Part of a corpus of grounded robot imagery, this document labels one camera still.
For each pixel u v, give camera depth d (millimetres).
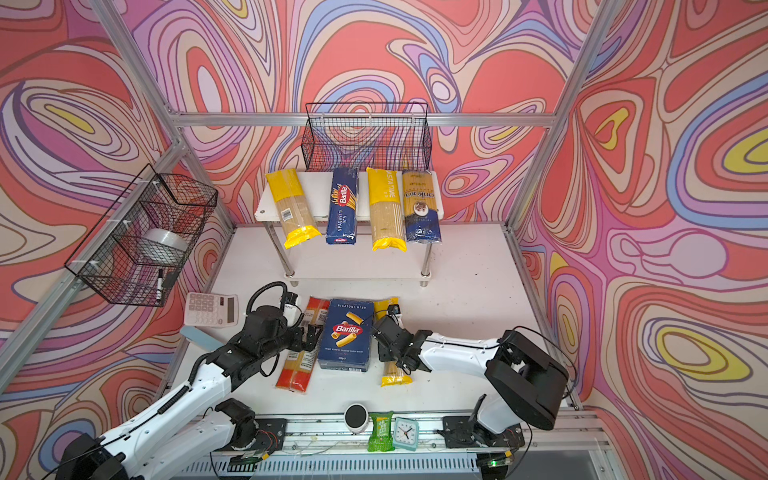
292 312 731
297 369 819
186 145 936
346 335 834
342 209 719
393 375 784
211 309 922
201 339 863
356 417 722
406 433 719
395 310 796
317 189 806
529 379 437
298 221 701
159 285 719
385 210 738
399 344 664
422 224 704
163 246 703
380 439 721
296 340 722
